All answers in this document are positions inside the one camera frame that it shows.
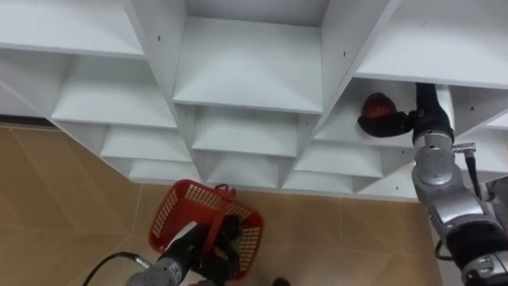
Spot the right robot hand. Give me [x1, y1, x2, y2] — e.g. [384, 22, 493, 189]
[356, 82, 456, 145]

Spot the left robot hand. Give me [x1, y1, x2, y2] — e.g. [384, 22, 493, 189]
[160, 215, 244, 286]

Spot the red apple soft toy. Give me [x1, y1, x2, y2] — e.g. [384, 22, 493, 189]
[361, 92, 398, 120]

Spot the red plastic basket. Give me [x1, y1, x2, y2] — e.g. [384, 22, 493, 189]
[148, 179, 266, 282]

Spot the white shelf unit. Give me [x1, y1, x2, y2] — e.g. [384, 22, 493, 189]
[0, 0, 508, 204]

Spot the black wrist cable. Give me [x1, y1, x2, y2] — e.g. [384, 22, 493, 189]
[81, 251, 152, 286]
[433, 141, 484, 262]

